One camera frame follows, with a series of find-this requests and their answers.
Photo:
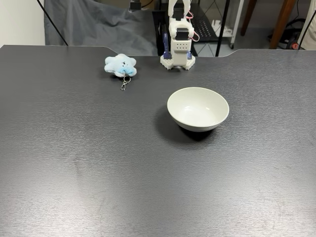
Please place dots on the white bowl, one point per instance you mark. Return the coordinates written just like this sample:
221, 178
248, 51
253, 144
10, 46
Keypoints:
197, 111

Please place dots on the blue clamp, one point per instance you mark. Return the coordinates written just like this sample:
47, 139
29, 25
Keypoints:
189, 55
166, 47

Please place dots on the grey cloth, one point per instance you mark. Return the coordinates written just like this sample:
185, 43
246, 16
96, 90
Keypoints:
98, 24

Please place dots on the thin wooden leg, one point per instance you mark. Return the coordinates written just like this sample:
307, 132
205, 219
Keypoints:
248, 17

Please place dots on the black tripod leg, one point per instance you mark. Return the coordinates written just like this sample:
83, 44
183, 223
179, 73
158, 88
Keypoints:
53, 23

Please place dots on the thick wooden leg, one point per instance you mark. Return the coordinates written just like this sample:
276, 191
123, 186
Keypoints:
282, 22

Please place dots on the black vacuum cleaner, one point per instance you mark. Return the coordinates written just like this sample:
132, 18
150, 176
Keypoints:
291, 29

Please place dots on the cream cloth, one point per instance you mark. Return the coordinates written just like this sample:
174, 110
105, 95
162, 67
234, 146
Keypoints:
311, 37

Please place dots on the small black camera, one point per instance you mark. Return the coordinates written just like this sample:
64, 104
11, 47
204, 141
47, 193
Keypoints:
135, 5

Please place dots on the white cart frame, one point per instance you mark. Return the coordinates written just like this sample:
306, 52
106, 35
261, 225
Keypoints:
235, 22

